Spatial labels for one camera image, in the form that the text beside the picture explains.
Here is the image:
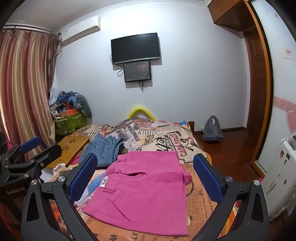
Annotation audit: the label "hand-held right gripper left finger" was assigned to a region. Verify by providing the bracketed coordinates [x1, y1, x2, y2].
[20, 153, 102, 241]

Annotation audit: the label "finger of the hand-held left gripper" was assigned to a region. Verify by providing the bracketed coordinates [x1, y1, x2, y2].
[2, 136, 42, 165]
[7, 144, 63, 178]

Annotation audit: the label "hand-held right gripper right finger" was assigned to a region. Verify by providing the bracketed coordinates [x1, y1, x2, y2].
[192, 153, 270, 241]

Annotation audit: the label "pink pants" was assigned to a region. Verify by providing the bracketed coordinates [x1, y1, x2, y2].
[82, 151, 192, 237]

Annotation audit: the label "white crumpled cloth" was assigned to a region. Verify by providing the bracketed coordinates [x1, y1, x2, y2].
[40, 163, 68, 184]

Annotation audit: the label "dark cloth pile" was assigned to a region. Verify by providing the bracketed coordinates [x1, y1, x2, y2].
[0, 132, 12, 154]

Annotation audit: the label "wooden stool with paw cutouts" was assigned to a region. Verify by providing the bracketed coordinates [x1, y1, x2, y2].
[46, 136, 90, 168]

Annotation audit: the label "blue jeans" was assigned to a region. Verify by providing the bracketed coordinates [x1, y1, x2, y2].
[79, 134, 125, 168]

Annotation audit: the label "green fabric bag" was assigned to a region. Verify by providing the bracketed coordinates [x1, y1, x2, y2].
[55, 113, 86, 136]

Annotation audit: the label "grey backpack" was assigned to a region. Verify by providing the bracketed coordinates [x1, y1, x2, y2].
[203, 115, 224, 142]

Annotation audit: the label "orange box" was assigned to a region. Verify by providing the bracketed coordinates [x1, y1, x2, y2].
[60, 109, 80, 118]

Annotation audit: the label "striped brown curtain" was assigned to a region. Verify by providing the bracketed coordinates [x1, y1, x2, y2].
[0, 30, 59, 153]

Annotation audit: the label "printed blanket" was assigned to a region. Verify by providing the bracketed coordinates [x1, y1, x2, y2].
[40, 118, 245, 241]

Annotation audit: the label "pile of clothes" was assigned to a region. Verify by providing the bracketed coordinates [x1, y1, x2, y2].
[49, 88, 92, 119]

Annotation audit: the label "white appliance with stickers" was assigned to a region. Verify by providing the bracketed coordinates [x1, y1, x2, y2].
[262, 137, 296, 219]

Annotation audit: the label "yellow foam tube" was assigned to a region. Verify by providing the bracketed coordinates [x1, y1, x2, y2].
[128, 105, 157, 121]

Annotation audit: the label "wooden door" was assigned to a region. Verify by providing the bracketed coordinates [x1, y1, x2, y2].
[243, 28, 267, 133]

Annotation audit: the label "white wardrobe sliding door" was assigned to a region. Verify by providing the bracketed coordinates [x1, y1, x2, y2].
[251, 0, 296, 177]

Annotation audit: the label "curtain rod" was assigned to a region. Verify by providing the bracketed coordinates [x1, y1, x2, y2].
[2, 24, 53, 32]

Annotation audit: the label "small black monitor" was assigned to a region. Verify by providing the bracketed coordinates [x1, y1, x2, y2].
[123, 61, 152, 82]

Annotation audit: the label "white air conditioner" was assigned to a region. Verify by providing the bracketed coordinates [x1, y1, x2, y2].
[60, 16, 101, 46]

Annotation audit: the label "wooden overhead cabinet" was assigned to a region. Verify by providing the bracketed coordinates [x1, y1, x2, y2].
[207, 0, 253, 27]

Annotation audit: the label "black wall television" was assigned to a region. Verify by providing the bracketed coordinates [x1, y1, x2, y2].
[111, 33, 161, 65]

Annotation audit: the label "white wall label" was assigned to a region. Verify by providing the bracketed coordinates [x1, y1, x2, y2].
[281, 48, 294, 59]

